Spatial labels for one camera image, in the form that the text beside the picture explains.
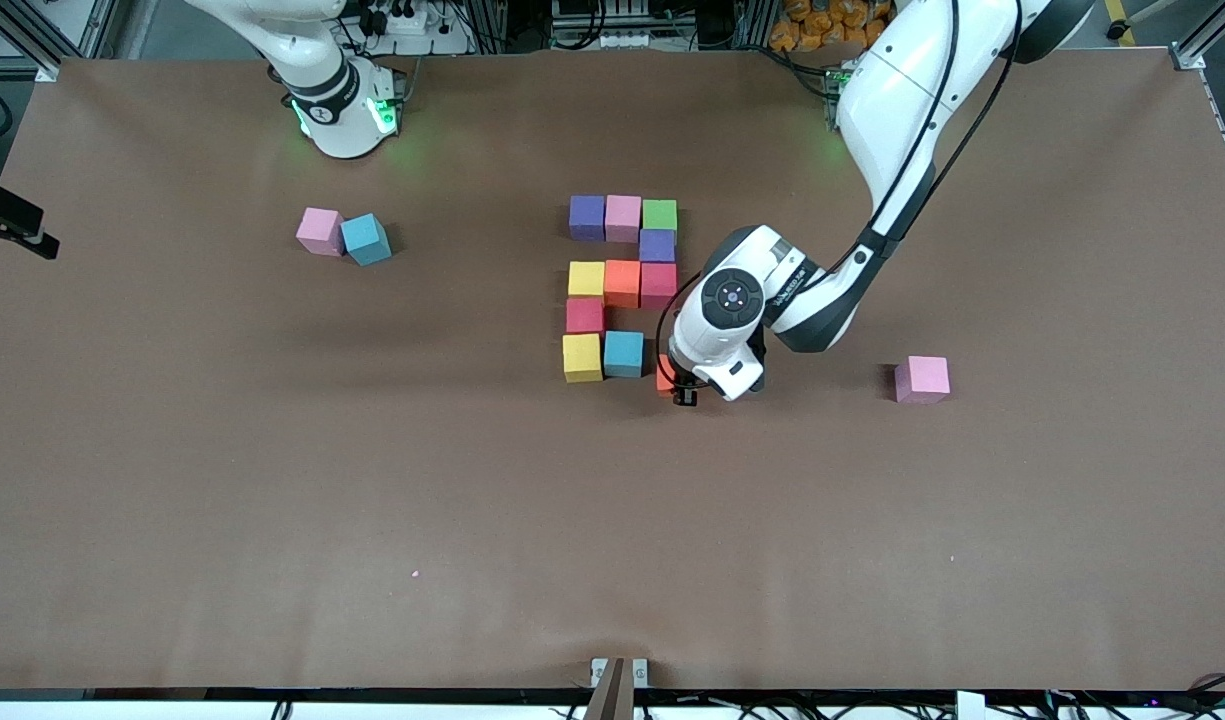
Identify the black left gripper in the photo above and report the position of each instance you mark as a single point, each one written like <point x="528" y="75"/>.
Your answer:
<point x="684" y="396"/>

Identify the orange foam cube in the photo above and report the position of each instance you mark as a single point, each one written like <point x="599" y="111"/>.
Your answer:
<point x="663" y="375"/>
<point x="622" y="283"/>

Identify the blue foam cube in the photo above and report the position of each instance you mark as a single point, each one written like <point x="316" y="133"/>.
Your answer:
<point x="624" y="353"/>
<point x="366" y="240"/>

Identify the yellow foam cube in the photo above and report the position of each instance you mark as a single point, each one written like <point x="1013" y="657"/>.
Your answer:
<point x="582" y="357"/>
<point x="586" y="278"/>

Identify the red foam cube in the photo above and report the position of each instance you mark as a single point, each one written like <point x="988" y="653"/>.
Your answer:
<point x="659" y="285"/>
<point x="585" y="315"/>

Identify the purple foam cube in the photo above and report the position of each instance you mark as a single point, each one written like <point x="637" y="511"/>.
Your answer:
<point x="657" y="245"/>
<point x="587" y="217"/>

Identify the green foam cube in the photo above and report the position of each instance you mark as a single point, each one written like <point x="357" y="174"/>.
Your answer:
<point x="659" y="215"/>

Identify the pink foam cube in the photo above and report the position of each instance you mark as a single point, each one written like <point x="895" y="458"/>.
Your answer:
<point x="320" y="231"/>
<point x="623" y="217"/>
<point x="922" y="379"/>

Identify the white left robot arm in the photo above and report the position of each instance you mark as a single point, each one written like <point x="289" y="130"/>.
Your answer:
<point x="802" y="300"/>

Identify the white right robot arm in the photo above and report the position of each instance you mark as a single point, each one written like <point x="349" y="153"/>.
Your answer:
<point x="347" y="135"/>

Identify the white electrical unit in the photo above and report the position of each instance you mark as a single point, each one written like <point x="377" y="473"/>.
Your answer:
<point x="622" y="40"/>

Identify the pile of orange objects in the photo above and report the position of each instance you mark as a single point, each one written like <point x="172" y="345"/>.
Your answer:
<point x="802" y="30"/>

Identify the white tag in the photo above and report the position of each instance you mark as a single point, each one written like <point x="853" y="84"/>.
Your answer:
<point x="970" y="705"/>

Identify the white power strip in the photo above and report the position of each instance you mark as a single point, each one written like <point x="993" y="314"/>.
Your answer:
<point x="409" y="22"/>

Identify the aluminium frame rail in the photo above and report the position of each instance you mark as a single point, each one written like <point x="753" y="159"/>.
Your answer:
<point x="32" y="45"/>
<point x="1212" y="25"/>

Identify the silver metal bracket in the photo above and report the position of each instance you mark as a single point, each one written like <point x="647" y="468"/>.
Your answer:
<point x="598" y="668"/>

